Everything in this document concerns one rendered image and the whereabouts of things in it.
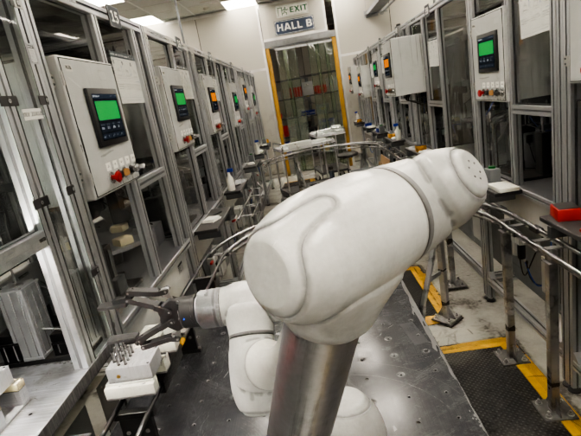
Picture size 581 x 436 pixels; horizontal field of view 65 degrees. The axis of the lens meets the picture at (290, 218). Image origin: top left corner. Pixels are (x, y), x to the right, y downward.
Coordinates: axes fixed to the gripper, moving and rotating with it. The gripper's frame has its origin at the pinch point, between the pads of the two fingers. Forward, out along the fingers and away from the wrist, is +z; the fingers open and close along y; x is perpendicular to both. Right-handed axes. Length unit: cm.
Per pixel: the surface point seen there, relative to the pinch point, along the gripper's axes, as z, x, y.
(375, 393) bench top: -60, -21, -44
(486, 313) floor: -150, -176, -113
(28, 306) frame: 38.0, -25.7, -2.7
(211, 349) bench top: -2, -60, -45
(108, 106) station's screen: 18, -73, 51
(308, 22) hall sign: -89, -823, 167
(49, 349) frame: 38, -29, -19
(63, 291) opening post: 21.7, -18.7, 2.7
